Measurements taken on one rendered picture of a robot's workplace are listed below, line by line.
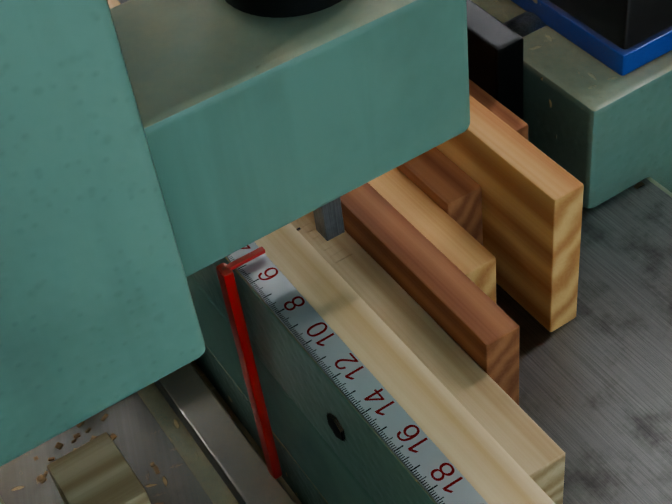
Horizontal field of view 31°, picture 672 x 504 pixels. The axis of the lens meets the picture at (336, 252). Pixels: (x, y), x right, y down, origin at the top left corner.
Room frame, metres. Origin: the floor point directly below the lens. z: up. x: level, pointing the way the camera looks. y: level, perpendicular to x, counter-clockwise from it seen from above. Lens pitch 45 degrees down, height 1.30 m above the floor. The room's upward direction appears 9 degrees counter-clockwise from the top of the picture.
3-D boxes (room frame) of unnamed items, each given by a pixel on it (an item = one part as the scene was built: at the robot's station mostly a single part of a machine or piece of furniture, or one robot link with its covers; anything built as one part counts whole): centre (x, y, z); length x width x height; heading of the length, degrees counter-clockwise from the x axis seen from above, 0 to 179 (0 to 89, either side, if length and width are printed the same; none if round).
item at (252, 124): (0.35, 0.02, 1.03); 0.14 x 0.07 x 0.09; 117
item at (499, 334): (0.39, 0.00, 0.93); 0.24 x 0.02 x 0.06; 27
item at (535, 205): (0.44, -0.04, 0.94); 0.25 x 0.01 x 0.08; 27
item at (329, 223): (0.36, 0.00, 0.97); 0.01 x 0.01 x 0.05; 27
